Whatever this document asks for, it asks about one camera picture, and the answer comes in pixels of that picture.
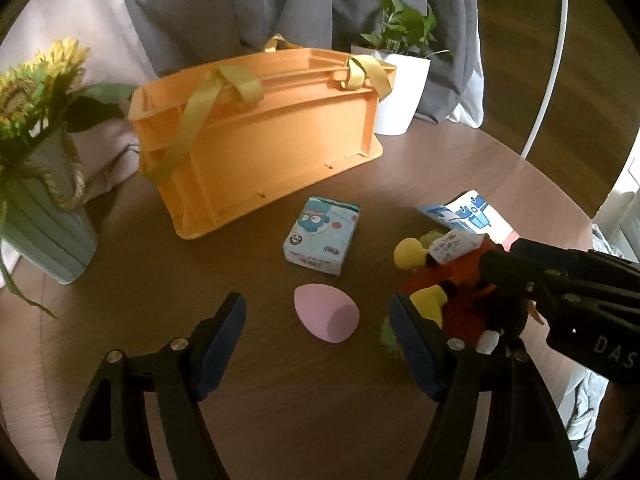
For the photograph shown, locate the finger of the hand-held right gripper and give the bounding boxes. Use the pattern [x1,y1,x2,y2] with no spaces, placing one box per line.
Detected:
[477,249,576,311]
[510,238,640,275]

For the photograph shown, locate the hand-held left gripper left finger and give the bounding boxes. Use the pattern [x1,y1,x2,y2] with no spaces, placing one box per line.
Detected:
[55,291,247,480]

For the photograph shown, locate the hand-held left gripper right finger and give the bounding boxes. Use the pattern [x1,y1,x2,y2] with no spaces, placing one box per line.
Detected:
[390,292,581,480]

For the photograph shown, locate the red and yellow plush toy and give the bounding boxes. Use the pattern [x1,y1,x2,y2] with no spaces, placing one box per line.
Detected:
[392,230,532,357]

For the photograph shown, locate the pink makeup sponge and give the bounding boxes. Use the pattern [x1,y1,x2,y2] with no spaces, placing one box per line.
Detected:
[293,283,354,346]

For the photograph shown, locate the orange plastic crate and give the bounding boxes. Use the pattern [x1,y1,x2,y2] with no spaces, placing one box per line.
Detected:
[127,47,385,240]

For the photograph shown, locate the white packet with blue print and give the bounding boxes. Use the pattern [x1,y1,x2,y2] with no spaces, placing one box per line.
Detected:
[417,189,519,252]

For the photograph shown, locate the blue printed tissue packet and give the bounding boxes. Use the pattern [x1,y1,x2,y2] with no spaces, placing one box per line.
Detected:
[282,196,362,277]

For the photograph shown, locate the white curved tube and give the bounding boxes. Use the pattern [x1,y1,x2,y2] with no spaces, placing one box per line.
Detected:
[520,0,572,159]

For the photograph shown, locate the white pot green plant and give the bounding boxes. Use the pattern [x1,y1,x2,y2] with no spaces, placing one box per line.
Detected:
[350,42,432,136]

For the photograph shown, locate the green ribbed vase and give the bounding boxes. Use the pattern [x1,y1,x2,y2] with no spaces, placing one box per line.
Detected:
[0,125,99,286]

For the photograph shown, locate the green leafy plant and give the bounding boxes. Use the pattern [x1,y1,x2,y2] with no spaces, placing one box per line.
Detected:
[359,0,454,62]

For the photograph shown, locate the artificial sunflower bouquet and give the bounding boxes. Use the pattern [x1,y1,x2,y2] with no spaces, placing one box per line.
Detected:
[0,37,137,318]

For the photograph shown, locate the grey curtain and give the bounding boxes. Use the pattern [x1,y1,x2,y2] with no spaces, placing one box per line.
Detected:
[115,0,484,127]

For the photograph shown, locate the white sheer curtain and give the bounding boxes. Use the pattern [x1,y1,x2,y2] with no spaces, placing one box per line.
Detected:
[0,0,168,207]

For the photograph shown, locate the yellow ribbon handle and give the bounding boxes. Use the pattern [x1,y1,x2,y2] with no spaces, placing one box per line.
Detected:
[140,65,264,186]
[341,54,394,102]
[263,33,302,54]

